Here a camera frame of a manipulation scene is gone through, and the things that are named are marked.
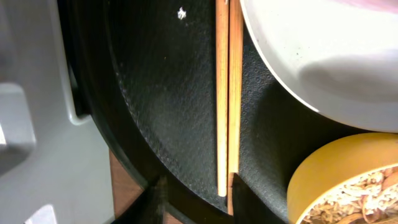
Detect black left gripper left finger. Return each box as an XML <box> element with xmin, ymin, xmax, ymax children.
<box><xmin>112</xmin><ymin>177</ymin><xmax>168</xmax><ymax>224</ymax></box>

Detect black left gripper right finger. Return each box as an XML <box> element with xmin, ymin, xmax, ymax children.
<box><xmin>232</xmin><ymin>174</ymin><xmax>285</xmax><ymax>224</ymax></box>

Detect yellow bowl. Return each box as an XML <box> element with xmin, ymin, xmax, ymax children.
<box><xmin>287</xmin><ymin>133</ymin><xmax>397</xmax><ymax>223</ymax></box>

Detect food scraps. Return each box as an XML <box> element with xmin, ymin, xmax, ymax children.
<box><xmin>301</xmin><ymin>167</ymin><xmax>397</xmax><ymax>224</ymax></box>

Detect wooden chopstick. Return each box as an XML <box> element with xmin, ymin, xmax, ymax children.
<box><xmin>228</xmin><ymin>0</ymin><xmax>243</xmax><ymax>215</ymax></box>
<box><xmin>215</xmin><ymin>0</ymin><xmax>229</xmax><ymax>197</ymax></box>

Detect grey dishwasher rack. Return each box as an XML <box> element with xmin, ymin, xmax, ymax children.
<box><xmin>1</xmin><ymin>1</ymin><xmax>114</xmax><ymax>223</ymax></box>

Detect black round tray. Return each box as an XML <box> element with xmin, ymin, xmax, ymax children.
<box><xmin>57</xmin><ymin>0</ymin><xmax>371</xmax><ymax>224</ymax></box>

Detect white plate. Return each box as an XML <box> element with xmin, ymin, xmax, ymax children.
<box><xmin>241</xmin><ymin>0</ymin><xmax>397</xmax><ymax>133</ymax></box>

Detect pink cup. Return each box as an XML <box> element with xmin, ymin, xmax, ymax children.
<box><xmin>338</xmin><ymin>0</ymin><xmax>397</xmax><ymax>14</ymax></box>

